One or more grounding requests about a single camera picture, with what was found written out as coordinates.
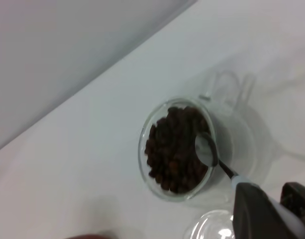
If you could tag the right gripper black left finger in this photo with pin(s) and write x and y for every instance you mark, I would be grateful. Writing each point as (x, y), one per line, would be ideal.
(254, 214)

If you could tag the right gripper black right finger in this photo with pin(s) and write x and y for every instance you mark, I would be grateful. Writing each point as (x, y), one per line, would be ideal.
(296, 196)

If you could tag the double-walled glass cup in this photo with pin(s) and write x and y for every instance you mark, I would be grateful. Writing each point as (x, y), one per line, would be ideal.
(241, 139)

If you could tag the coffee beans pile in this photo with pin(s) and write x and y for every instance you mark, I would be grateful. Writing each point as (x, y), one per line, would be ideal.
(172, 154)

